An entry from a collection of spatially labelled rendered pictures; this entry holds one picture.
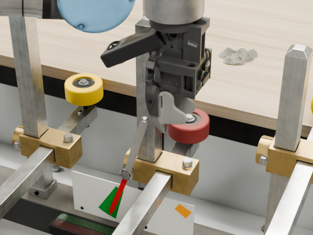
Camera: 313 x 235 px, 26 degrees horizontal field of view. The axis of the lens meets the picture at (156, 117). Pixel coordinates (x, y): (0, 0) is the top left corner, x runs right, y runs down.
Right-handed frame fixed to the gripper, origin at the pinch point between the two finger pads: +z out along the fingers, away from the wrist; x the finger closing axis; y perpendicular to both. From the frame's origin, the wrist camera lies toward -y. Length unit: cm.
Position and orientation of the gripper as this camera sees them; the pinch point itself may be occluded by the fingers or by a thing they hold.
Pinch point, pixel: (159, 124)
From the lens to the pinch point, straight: 111.1
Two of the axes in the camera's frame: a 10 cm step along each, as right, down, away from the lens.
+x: 4.0, -5.1, 7.6
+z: 0.0, 8.3, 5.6
